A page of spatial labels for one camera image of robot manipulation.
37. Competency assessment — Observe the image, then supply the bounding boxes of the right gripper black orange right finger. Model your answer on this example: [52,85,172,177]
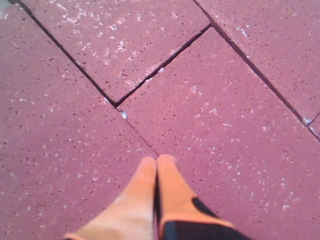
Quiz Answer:
[155,154,248,240]

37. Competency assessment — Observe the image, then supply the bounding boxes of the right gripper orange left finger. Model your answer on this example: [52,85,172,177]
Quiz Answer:
[64,157,157,240]

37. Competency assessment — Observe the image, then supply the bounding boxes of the red brick with metal studs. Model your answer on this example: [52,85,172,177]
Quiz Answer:
[24,0,209,101]

